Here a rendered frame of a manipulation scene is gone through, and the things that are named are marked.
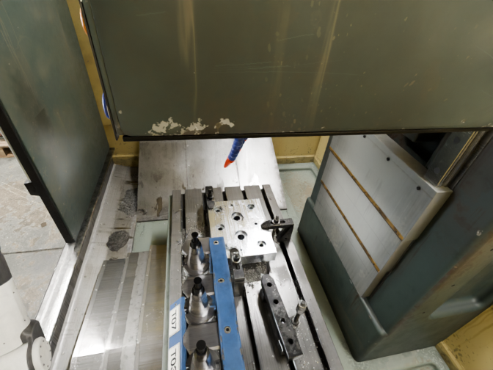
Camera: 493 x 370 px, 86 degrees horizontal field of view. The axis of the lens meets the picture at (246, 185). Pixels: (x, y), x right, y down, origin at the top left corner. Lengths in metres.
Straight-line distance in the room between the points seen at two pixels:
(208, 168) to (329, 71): 1.46
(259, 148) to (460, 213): 1.33
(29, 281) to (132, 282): 1.26
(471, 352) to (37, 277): 2.44
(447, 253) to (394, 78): 0.55
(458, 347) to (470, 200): 0.79
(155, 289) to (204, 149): 0.96
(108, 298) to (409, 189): 1.13
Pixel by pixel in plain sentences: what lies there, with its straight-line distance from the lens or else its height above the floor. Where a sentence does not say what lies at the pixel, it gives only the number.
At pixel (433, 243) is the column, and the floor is 1.27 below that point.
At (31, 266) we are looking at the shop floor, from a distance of 2.53.
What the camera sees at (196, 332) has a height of 1.22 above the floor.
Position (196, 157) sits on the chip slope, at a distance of 1.77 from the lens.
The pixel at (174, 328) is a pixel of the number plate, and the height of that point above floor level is 0.94.
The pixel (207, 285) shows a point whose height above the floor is 1.22.
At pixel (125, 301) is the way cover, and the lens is 1.23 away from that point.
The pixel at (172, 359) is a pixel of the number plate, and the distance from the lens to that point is 0.90.
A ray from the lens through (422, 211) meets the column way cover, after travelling 0.79.
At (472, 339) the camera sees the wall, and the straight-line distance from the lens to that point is 1.38.
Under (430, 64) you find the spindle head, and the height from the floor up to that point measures 1.71.
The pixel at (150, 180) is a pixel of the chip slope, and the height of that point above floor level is 0.73.
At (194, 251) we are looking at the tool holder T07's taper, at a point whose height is 1.29.
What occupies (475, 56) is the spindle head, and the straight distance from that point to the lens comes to 0.43.
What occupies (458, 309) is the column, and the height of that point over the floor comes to 0.96.
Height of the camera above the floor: 1.78
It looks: 40 degrees down
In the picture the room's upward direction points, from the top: 6 degrees clockwise
